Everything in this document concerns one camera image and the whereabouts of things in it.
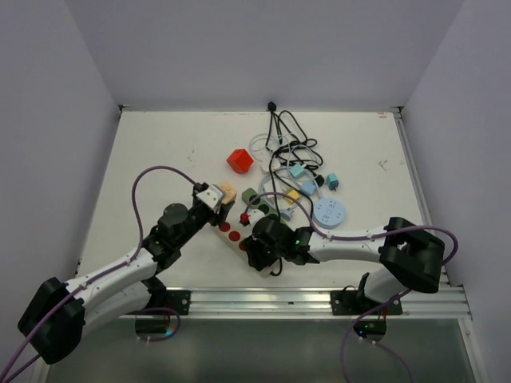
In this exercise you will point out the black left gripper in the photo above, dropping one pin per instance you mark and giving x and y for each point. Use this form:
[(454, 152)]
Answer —
[(220, 215)]

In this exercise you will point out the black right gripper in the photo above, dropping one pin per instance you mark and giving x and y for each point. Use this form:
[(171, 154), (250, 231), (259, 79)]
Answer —
[(252, 246)]

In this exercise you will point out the beige wooden cube adapter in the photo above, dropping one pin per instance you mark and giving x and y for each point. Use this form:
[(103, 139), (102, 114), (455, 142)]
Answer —
[(229, 191)]

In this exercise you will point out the beige power strip red sockets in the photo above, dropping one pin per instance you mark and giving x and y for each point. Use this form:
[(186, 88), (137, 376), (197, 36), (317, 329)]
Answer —
[(233, 235)]

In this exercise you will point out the green power strip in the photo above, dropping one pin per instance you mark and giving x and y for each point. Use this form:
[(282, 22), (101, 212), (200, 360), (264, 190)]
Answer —
[(249, 195)]

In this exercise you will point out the yellow USB charger cube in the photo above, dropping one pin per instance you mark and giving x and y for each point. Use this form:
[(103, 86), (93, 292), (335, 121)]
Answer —
[(292, 195)]

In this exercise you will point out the round light blue socket hub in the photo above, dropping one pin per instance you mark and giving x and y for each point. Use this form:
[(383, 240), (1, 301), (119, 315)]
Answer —
[(328, 213)]

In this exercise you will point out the light blue USB charger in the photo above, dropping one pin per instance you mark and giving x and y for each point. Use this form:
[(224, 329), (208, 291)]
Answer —
[(308, 188)]

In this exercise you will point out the red cube adapter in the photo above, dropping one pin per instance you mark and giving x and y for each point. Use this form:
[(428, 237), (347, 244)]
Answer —
[(240, 161)]

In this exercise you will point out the light teal charger green strip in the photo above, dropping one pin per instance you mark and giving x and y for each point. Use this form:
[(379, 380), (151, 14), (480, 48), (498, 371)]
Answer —
[(296, 171)]

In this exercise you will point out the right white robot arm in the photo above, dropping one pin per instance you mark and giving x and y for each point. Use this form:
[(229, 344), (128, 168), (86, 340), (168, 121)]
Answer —
[(411, 257)]

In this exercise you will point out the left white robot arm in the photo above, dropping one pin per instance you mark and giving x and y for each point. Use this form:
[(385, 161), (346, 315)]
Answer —
[(61, 313)]

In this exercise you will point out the light blue round plug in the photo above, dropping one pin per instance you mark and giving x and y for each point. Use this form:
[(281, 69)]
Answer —
[(287, 215)]

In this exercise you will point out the black plug head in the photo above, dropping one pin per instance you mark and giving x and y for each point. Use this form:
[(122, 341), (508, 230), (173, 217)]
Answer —
[(319, 180)]

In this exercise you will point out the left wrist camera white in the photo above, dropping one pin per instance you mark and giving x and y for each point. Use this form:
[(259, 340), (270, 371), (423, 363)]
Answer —
[(213, 196)]

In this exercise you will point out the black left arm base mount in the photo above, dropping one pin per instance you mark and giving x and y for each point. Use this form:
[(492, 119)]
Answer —
[(162, 297)]

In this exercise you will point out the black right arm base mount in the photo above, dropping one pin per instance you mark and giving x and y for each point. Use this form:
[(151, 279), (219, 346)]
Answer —
[(355, 299)]

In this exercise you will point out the aluminium rail table edge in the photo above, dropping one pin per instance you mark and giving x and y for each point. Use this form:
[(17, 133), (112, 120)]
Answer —
[(265, 303)]

